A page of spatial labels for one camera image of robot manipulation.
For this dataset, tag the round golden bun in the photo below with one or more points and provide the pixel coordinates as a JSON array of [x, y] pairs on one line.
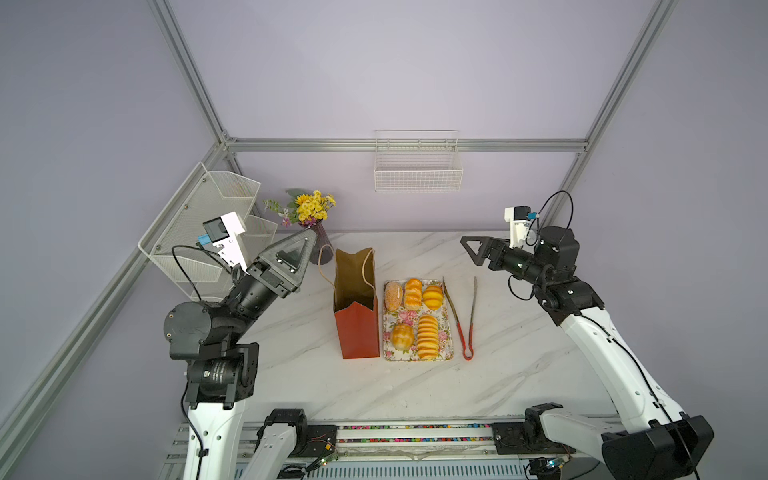
[[402, 337]]

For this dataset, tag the yellow flower bouquet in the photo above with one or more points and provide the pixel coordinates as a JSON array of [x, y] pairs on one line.
[[305, 209]]

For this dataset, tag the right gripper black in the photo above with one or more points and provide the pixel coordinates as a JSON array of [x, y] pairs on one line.
[[502, 248]]

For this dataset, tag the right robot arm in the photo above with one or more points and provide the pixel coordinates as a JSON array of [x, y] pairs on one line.
[[606, 360]]

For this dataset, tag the orange ridged bread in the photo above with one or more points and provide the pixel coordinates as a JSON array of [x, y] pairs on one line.
[[412, 299]]

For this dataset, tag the floral rectangular tray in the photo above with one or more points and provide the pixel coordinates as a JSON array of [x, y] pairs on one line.
[[415, 325]]

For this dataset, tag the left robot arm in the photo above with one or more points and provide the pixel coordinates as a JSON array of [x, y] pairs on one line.
[[221, 369]]

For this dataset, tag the red brown paper bag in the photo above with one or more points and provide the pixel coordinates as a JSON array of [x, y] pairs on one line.
[[355, 303]]

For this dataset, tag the long ridged yellow bread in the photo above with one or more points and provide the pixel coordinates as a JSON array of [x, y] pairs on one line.
[[427, 338]]

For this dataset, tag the white wire wall basket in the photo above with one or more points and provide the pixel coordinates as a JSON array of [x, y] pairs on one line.
[[417, 161]]

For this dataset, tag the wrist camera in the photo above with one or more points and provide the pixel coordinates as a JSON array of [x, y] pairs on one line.
[[222, 236], [519, 219]]

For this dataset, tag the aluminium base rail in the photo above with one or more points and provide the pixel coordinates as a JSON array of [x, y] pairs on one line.
[[287, 444]]

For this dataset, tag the aluminium frame structure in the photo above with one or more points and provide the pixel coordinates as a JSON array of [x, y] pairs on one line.
[[35, 407]]

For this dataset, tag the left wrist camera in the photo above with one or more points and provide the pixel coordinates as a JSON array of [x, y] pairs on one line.
[[222, 236]]

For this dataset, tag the white mesh two-tier shelf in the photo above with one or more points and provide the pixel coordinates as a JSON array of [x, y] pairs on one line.
[[171, 243]]

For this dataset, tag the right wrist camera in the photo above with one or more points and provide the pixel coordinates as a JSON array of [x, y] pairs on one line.
[[519, 219]]

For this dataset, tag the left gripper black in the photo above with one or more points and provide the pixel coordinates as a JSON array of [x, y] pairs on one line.
[[278, 271]]

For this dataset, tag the dark ribbed vase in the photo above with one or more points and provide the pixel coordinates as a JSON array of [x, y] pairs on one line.
[[323, 250]]

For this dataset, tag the round sesame bun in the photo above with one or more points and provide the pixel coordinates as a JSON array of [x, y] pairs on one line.
[[393, 295]]

